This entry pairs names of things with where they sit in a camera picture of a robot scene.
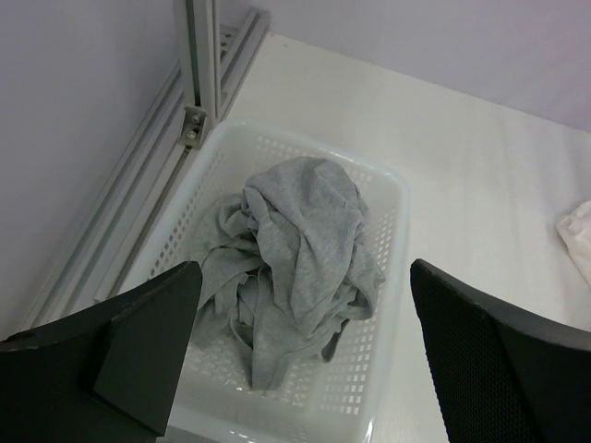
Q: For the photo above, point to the left aluminium frame post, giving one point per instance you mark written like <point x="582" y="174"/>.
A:
<point x="217" y="42"/>

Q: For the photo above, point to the white tank top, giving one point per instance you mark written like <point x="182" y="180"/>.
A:
<point x="574" y="230"/>

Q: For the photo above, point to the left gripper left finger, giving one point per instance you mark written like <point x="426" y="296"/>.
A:
<point x="110" y="370"/>

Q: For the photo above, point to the white plastic basket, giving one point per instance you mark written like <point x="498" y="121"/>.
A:
<point x="336" y="401"/>

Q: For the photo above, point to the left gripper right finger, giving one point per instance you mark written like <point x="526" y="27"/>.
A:
<point x="501" y="373"/>

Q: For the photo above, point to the grey tank top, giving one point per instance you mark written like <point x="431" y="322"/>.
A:
<point x="236" y="297"/>
<point x="310" y="222"/>

